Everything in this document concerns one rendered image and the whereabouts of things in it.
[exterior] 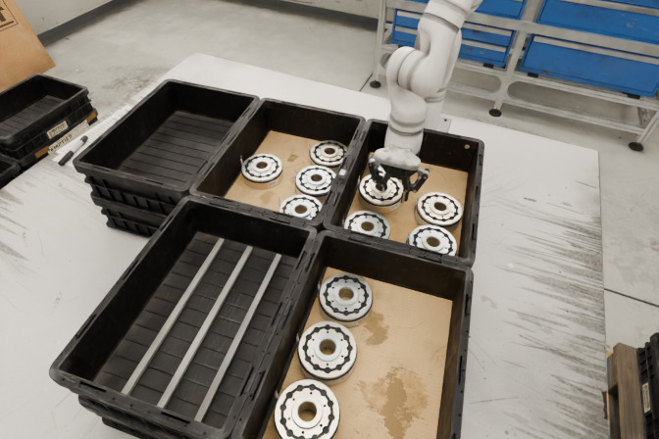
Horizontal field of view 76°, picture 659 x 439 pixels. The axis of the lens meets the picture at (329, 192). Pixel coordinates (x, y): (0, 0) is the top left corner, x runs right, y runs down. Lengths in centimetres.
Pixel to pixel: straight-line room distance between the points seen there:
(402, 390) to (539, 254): 59
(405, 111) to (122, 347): 67
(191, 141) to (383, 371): 80
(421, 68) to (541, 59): 209
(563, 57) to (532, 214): 164
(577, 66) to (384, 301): 222
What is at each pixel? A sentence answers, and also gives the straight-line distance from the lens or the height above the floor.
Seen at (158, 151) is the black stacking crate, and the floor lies 83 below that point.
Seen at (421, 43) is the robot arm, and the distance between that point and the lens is 113.
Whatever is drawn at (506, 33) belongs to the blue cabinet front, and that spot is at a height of 52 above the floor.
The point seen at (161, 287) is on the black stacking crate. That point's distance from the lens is 93.
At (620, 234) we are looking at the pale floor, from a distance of 251.
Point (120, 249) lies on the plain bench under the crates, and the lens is 120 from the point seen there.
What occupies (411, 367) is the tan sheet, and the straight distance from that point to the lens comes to 82.
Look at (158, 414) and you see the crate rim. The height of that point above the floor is 93.
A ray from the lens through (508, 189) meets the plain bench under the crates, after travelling 137.
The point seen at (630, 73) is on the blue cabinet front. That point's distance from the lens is 291.
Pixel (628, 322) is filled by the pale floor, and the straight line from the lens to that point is 218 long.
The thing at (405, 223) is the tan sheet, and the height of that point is 83.
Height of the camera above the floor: 157
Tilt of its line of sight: 45 degrees down
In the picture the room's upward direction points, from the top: 2 degrees clockwise
